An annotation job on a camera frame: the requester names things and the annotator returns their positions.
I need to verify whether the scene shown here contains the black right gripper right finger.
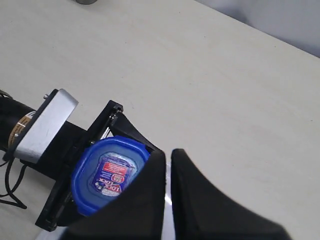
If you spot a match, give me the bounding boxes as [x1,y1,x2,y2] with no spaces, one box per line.
[170,149,291,240]

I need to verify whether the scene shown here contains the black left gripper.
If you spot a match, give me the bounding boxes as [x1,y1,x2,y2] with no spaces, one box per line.
[21,100,161,232]

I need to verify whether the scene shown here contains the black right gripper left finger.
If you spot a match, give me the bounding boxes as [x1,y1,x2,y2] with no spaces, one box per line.
[61,151,166,240]

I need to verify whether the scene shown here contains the clear tall plastic container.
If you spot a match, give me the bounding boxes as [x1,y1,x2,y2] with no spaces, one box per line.
[164,163,172,207]

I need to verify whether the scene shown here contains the blue container lid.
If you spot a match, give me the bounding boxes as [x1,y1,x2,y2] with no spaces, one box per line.
[70,136,150,217]

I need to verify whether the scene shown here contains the stainless steel cup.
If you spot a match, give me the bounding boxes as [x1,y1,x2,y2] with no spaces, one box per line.
[75,0,97,5]

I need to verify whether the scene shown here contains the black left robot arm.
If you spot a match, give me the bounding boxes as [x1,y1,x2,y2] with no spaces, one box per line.
[0,89,157,232]

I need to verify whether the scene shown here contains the white rectangular tray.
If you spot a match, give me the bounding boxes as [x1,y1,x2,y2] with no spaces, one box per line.
[35,226,67,240]

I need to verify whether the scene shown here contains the white backdrop curtain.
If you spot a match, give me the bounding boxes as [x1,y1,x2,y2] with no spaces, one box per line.
[199,0,320,57]

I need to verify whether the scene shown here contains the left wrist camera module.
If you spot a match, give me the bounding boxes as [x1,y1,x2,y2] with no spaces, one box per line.
[13,88,79,164]

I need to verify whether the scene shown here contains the black cable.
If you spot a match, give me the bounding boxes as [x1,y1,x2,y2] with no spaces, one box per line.
[0,149,28,210]

